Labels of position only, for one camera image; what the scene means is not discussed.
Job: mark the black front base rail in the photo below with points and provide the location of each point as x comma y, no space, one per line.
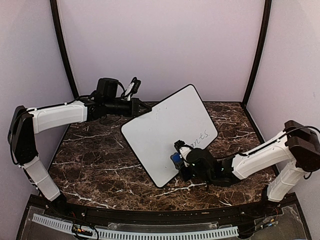
243,215

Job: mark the blue whiteboard eraser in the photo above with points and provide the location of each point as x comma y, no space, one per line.
176,159

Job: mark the black frame post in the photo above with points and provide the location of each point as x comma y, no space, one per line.
62,47
258,52

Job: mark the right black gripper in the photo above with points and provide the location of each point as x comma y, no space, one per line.
185,176

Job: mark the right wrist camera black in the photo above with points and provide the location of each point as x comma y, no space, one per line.
201,164

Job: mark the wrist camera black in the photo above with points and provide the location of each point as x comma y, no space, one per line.
107,87
201,164

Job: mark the right black frame post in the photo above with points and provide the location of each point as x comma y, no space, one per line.
258,52

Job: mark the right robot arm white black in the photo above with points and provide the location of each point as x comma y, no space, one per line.
297,144

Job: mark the left black frame post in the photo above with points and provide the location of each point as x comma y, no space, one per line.
62,47

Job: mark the white slotted cable duct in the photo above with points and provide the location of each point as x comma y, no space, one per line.
121,231

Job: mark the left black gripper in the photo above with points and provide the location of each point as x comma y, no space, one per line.
135,107

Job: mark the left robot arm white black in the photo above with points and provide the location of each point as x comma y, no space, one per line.
26,123

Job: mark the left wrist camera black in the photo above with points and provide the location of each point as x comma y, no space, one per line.
107,87

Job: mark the white whiteboard with black frame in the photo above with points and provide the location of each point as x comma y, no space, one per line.
151,136

